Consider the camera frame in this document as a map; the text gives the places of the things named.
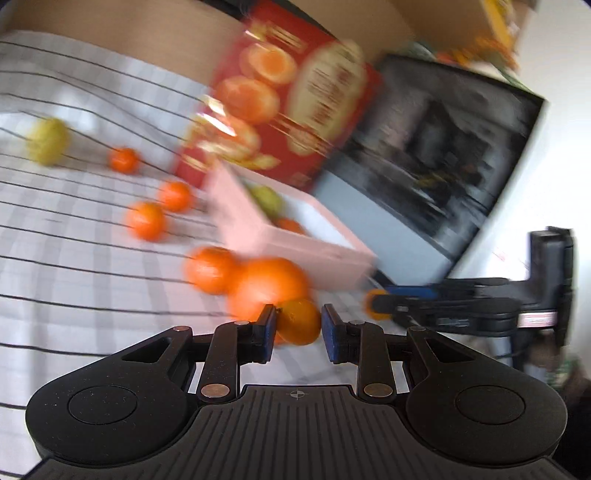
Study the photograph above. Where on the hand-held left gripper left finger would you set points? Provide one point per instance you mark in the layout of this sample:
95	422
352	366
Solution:
267	333

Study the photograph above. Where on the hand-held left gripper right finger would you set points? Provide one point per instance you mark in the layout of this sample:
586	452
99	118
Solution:
330	336

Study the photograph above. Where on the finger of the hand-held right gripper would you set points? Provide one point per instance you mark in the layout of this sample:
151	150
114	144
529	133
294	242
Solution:
461	316
415	290

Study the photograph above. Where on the medium orange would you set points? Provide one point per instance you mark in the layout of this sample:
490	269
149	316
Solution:
210	270
300	323

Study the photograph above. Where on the small mandarin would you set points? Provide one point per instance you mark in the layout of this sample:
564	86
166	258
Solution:
147	220
290	226
123	160
175	196
369	307

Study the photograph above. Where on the large orange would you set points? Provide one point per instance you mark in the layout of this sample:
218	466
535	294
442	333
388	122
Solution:
268	284

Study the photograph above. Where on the pink cardboard box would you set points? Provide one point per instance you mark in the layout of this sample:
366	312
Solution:
286	254

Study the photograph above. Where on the yellow-green round fruit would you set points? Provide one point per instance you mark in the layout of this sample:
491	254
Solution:
265	201
46	141

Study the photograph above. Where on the black monitor screen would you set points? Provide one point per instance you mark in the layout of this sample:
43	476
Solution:
438	161

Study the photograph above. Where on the white black-checked tablecloth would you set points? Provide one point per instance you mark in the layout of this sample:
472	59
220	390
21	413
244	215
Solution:
69	277

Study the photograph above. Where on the red printed snack bag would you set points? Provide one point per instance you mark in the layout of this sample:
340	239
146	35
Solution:
323	92

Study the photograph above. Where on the colourful packages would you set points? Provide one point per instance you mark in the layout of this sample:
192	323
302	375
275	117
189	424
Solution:
475	50

